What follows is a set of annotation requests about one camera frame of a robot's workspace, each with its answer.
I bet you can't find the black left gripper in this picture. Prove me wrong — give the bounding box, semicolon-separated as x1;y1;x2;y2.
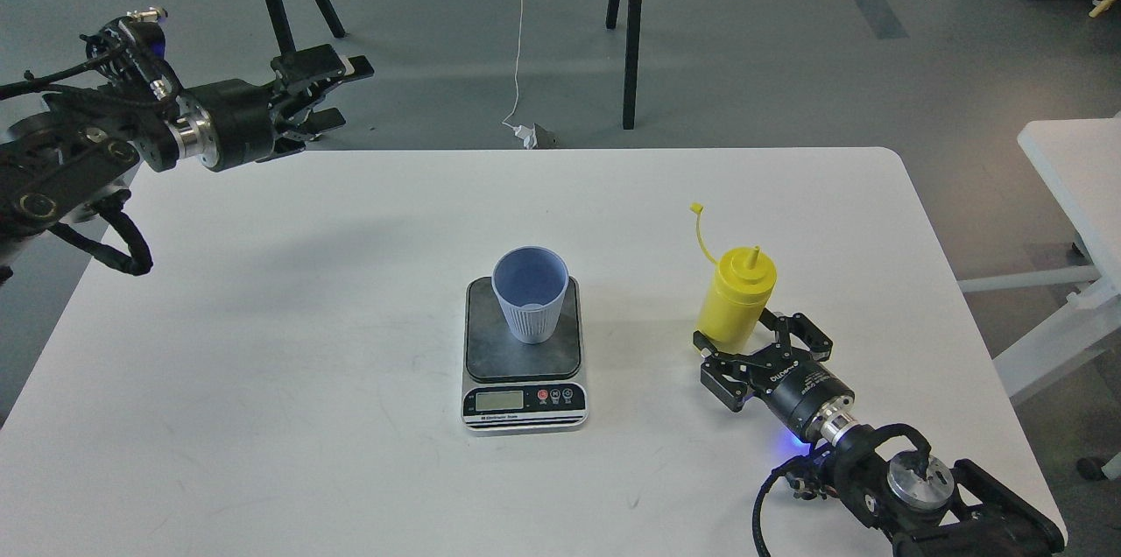
188;45;376;173

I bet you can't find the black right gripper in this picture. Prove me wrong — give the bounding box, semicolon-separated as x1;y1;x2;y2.
692;308;856;444

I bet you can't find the yellow squeeze bottle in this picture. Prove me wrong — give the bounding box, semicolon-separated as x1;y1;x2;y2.
691;202;778;354

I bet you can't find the blue ribbed plastic cup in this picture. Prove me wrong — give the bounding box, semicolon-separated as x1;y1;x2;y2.
491;247;571;344

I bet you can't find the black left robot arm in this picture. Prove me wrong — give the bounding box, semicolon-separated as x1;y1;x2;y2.
1;7;376;280

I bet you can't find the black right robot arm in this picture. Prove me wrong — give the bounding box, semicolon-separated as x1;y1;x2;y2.
693;310;1066;556

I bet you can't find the digital kitchen scale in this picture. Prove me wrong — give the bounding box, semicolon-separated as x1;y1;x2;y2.
461;277;589;436

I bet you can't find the white power adapter on floor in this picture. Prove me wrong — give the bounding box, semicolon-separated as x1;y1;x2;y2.
512;123;558;150

